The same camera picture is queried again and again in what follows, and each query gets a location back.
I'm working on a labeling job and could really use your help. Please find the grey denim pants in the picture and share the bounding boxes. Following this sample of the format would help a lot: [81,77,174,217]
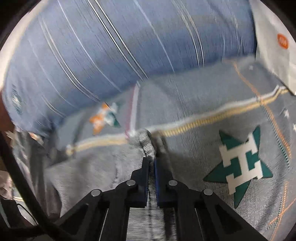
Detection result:
[13,131,177,240]

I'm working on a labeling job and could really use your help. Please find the grey patterned sofa seat cover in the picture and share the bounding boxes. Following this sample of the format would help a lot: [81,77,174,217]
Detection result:
[58,56,295,240]

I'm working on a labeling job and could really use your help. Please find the blue plaid sofa back cushion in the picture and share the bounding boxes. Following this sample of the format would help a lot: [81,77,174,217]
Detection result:
[3,1,256,136]

